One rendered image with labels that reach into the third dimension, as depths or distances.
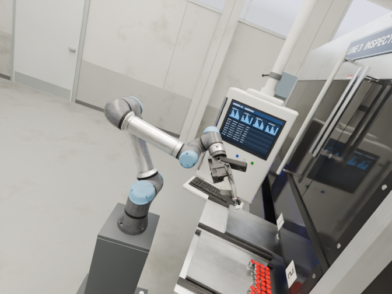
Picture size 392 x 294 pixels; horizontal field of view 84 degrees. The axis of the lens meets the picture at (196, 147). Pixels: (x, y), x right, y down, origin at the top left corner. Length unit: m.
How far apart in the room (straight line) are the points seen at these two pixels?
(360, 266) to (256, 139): 1.03
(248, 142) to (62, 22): 4.42
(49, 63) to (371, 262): 5.39
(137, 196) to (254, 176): 0.93
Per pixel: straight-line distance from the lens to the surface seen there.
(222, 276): 1.06
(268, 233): 1.44
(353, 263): 0.78
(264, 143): 1.60
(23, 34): 5.70
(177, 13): 4.65
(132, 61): 4.77
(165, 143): 0.92
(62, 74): 5.33
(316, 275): 0.91
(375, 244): 0.75
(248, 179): 1.70
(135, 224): 1.15
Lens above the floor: 1.63
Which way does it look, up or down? 20 degrees down
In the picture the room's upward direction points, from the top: 21 degrees clockwise
